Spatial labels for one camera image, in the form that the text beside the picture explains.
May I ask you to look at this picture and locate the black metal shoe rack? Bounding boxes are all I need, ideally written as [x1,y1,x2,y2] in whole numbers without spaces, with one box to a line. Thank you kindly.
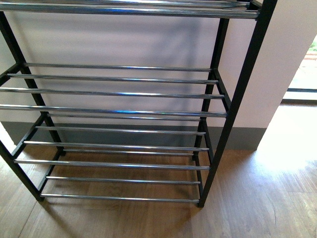
[0,0,277,207]

